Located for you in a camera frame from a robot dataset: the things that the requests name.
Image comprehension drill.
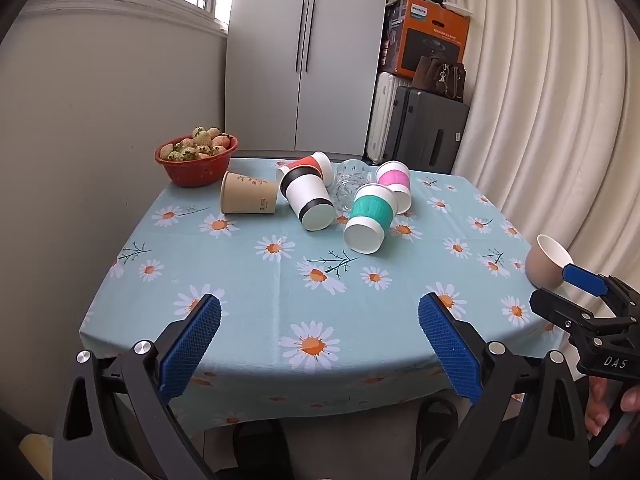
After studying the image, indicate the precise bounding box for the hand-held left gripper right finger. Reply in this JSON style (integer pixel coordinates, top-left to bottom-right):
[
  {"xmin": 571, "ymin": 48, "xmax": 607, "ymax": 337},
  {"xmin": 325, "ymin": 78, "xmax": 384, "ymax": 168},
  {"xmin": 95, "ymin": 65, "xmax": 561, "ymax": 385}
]
[{"xmin": 410, "ymin": 291, "xmax": 592, "ymax": 480}]

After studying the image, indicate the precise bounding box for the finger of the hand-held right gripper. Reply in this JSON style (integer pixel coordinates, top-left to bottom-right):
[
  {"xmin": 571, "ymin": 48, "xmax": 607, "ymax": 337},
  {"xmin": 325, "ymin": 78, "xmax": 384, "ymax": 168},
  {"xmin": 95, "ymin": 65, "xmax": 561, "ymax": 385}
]
[
  {"xmin": 561, "ymin": 263, "xmax": 640, "ymax": 322},
  {"xmin": 529, "ymin": 287, "xmax": 603, "ymax": 333}
]

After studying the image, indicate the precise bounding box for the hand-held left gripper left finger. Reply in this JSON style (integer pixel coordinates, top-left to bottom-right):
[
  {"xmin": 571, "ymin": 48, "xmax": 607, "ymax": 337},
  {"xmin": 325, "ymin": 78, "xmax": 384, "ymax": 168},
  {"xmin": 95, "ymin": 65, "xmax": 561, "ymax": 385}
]
[{"xmin": 52, "ymin": 292, "xmax": 223, "ymax": 480}]

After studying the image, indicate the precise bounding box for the beige paper cup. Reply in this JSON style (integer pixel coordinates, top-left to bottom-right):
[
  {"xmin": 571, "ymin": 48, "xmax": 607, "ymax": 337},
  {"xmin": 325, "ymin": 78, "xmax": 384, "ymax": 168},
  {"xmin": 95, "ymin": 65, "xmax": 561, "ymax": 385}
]
[{"xmin": 525, "ymin": 233, "xmax": 575, "ymax": 291}]

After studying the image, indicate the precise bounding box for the brown paper cup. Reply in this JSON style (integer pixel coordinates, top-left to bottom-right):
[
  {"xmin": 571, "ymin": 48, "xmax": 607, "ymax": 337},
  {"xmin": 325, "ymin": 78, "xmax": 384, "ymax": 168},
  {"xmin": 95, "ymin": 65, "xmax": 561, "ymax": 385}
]
[{"xmin": 220, "ymin": 170, "xmax": 279, "ymax": 215}]

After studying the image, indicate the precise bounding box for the white cup with teal sleeve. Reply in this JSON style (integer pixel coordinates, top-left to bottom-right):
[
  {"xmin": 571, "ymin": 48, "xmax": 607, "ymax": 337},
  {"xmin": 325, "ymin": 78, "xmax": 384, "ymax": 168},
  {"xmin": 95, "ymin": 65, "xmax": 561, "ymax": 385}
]
[{"xmin": 342, "ymin": 183, "xmax": 398, "ymax": 255}]

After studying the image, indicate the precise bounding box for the white cup with pink sleeve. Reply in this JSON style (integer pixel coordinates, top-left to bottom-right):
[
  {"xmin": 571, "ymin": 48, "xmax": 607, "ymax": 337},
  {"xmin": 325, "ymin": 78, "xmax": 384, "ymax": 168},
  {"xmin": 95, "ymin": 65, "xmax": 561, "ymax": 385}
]
[{"xmin": 375, "ymin": 160, "xmax": 413, "ymax": 214}]

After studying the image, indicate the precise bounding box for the white cup with black bands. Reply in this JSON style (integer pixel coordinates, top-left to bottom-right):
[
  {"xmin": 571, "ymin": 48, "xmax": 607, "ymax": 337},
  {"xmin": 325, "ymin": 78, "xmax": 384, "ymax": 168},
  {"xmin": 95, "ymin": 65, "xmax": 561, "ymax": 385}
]
[{"xmin": 278, "ymin": 166, "xmax": 335, "ymax": 232}]

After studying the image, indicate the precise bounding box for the clear glass cup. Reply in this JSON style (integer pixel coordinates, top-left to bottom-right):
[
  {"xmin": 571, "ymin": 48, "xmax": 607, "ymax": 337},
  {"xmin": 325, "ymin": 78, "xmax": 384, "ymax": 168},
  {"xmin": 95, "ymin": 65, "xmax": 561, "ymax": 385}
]
[{"xmin": 330, "ymin": 158, "xmax": 374, "ymax": 213}]

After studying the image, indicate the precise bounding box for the red paper cup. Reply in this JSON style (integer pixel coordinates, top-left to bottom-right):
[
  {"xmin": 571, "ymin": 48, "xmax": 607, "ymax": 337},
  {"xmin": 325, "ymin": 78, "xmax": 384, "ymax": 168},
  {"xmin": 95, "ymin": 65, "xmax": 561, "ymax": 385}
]
[{"xmin": 276, "ymin": 151, "xmax": 334, "ymax": 187}]

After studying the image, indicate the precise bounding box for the person's right hand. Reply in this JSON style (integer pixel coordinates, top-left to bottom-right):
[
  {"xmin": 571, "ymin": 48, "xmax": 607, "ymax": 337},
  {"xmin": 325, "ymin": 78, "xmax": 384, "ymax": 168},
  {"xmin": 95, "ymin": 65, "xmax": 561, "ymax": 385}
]
[{"xmin": 584, "ymin": 376, "xmax": 640, "ymax": 443}]

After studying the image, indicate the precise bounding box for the blue daisy tablecloth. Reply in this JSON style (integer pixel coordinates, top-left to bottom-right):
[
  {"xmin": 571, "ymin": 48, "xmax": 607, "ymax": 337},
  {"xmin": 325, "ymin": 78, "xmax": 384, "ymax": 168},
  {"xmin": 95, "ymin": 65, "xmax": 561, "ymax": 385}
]
[{"xmin": 79, "ymin": 157, "xmax": 572, "ymax": 434}]

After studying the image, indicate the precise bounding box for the black slipper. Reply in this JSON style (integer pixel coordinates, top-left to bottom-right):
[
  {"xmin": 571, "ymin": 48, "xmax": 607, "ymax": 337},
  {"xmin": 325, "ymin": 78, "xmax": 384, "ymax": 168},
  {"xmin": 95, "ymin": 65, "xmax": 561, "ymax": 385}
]
[{"xmin": 416, "ymin": 397, "xmax": 462, "ymax": 467}]

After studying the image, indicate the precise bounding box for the red colander bowl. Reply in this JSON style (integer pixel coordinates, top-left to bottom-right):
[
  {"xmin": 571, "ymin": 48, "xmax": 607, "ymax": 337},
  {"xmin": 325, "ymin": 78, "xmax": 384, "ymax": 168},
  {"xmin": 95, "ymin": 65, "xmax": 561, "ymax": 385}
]
[{"xmin": 154, "ymin": 133, "xmax": 239, "ymax": 189}]

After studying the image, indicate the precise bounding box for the cream curtain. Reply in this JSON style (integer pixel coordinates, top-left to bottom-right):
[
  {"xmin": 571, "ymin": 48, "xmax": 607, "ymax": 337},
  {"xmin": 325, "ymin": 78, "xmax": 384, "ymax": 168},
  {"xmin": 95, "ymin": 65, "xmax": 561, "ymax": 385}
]
[{"xmin": 440, "ymin": 0, "xmax": 640, "ymax": 313}]

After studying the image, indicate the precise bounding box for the pile of pale strawberries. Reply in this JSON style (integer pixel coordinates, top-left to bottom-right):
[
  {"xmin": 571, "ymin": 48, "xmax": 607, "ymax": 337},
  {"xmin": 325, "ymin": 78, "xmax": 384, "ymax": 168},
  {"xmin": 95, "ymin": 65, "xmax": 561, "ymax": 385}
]
[{"xmin": 160, "ymin": 125, "xmax": 234, "ymax": 163}]

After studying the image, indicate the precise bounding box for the dark grey suitcase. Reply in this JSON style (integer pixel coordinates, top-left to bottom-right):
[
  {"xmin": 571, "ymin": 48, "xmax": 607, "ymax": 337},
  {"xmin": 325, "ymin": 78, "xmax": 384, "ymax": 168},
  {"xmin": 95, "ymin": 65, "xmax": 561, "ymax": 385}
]
[{"xmin": 387, "ymin": 85, "xmax": 471, "ymax": 174}]

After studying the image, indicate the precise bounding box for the white suitcase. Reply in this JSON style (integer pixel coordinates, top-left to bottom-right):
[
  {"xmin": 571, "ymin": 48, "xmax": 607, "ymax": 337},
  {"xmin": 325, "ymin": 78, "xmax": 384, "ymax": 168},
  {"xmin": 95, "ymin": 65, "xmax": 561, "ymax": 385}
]
[{"xmin": 366, "ymin": 71, "xmax": 414, "ymax": 164}]

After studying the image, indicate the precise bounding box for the brown handbag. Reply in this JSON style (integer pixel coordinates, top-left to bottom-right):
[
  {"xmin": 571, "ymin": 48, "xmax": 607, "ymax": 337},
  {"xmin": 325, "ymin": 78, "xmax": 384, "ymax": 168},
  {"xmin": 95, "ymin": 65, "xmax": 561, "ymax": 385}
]
[{"xmin": 411, "ymin": 54, "xmax": 467, "ymax": 102}]

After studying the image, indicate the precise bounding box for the orange cardboard box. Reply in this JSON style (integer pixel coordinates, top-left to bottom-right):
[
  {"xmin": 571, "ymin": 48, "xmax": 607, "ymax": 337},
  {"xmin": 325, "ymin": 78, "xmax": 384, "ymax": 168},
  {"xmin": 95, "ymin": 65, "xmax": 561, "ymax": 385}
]
[{"xmin": 396, "ymin": 0, "xmax": 471, "ymax": 79}]

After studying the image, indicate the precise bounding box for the white tall cabinet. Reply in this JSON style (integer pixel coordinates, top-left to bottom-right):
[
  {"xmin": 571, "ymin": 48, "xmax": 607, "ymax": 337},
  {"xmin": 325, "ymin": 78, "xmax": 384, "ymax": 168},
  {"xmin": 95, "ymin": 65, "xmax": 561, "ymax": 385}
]
[{"xmin": 223, "ymin": 0, "xmax": 391, "ymax": 157}]

